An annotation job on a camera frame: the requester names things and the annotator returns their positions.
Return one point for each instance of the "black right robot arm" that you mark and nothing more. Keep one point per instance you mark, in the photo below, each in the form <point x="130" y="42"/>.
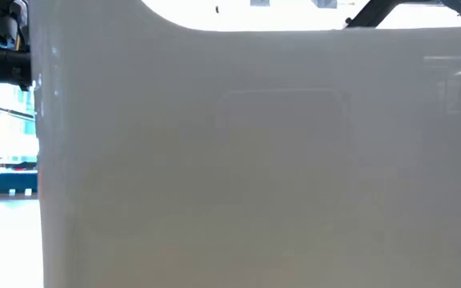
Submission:
<point x="368" y="14"/>

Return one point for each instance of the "blue toy brick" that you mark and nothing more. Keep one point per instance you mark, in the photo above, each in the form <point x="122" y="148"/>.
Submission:
<point x="14" y="182"/>

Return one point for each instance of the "white plastic bin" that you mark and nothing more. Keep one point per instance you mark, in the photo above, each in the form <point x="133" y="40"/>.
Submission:
<point x="254" y="160"/>

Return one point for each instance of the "grey ceiling fixture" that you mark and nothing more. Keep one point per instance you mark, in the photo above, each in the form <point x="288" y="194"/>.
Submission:
<point x="259" y="2"/>
<point x="324" y="3"/>

